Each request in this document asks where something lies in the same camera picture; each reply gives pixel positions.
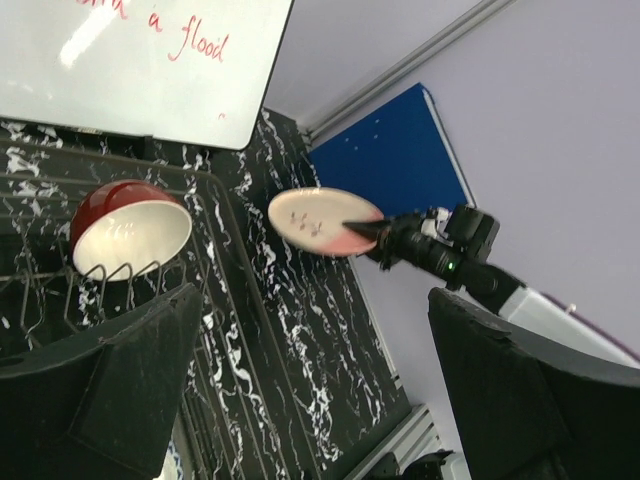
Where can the cream pink plate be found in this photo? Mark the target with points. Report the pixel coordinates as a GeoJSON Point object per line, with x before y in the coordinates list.
{"type": "Point", "coordinates": [312, 219]}

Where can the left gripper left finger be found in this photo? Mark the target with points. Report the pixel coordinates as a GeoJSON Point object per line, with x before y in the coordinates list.
{"type": "Point", "coordinates": [100, 404]}

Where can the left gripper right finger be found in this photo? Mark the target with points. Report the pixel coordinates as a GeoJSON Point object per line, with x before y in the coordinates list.
{"type": "Point", "coordinates": [527, 407]}

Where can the grey wire dish rack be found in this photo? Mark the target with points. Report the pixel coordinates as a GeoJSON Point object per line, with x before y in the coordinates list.
{"type": "Point", "coordinates": [237, 417]}

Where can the blue white patterned bowl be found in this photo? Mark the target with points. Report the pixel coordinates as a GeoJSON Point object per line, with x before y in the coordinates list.
{"type": "Point", "coordinates": [172, 466]}

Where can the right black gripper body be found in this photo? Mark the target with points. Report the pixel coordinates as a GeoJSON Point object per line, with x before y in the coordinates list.
{"type": "Point", "coordinates": [404, 241]}

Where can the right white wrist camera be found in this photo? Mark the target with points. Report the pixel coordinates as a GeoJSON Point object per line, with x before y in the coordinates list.
{"type": "Point", "coordinates": [434, 221]}

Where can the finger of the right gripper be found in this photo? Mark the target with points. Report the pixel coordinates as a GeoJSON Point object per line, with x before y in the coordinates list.
{"type": "Point", "coordinates": [371, 230]}

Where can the red floral bowl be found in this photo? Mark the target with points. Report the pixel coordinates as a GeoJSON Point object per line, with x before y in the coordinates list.
{"type": "Point", "coordinates": [125, 229]}

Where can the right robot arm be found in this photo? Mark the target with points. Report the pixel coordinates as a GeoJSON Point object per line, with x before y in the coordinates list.
{"type": "Point", "coordinates": [454, 246]}

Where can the blue folder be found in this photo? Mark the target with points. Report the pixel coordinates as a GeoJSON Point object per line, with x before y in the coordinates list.
{"type": "Point", "coordinates": [398, 157]}

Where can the white whiteboard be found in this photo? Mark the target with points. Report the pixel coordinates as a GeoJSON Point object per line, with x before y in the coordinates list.
{"type": "Point", "coordinates": [186, 71]}

